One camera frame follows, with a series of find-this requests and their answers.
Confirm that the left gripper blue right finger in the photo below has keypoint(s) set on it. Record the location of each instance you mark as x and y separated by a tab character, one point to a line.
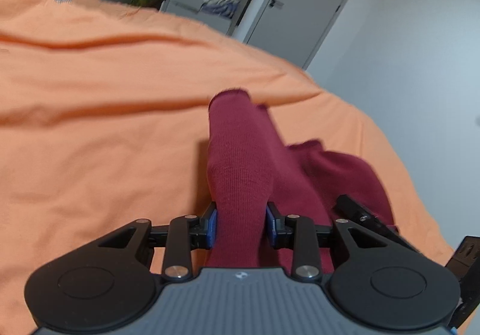
297	234

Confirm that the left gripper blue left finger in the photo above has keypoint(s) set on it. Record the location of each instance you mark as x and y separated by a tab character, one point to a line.
184	235

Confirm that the maroon long-sleeve shirt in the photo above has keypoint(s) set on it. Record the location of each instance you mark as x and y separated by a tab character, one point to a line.
249	166

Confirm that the orange bed sheet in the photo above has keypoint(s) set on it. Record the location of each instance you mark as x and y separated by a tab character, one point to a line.
105	119

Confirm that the grey room door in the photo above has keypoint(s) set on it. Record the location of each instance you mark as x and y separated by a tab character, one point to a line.
294	29

